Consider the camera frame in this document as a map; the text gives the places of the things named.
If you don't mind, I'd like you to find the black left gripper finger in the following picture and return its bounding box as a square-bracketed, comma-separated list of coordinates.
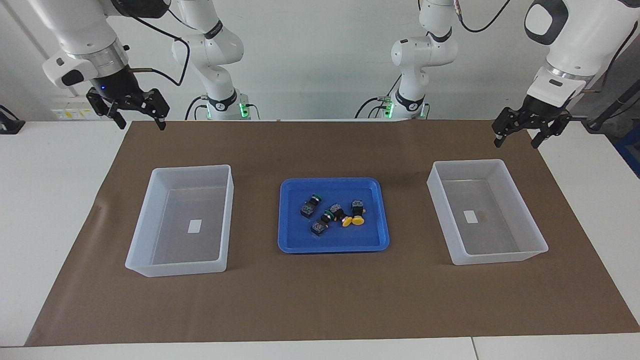
[531, 114, 573, 150]
[492, 107, 526, 148]

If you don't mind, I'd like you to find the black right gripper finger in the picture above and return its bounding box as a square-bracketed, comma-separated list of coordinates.
[86, 89, 127, 130]
[142, 89, 171, 131]

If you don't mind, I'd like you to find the green push button switch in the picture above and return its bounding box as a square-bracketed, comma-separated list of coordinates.
[310, 210, 335, 236]
[300, 194, 322, 219]

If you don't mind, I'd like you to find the black stand pole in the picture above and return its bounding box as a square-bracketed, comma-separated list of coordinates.
[585, 80, 640, 132]

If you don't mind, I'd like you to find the blue crate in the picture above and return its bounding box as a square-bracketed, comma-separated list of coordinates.
[614, 137, 640, 178]

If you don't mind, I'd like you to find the translucent white plastic box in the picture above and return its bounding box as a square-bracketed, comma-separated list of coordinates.
[426, 159, 549, 266]
[124, 164, 235, 278]

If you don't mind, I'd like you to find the black clamp device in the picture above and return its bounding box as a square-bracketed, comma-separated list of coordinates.
[0, 105, 26, 135]

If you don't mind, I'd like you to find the blue plastic tray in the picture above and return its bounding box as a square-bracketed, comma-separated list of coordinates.
[277, 177, 391, 254]

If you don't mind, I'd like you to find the brown paper table mat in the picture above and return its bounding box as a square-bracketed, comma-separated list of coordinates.
[25, 119, 640, 347]

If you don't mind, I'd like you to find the white wall socket strip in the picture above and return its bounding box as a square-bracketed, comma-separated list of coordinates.
[50, 97, 108, 121]

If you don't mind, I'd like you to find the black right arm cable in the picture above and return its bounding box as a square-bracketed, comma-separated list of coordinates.
[127, 7, 192, 87]

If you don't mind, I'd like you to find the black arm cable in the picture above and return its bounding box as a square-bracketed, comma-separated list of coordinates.
[454, 0, 512, 34]
[127, 7, 192, 87]

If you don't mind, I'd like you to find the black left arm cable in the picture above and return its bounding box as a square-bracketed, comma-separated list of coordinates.
[454, 0, 512, 34]

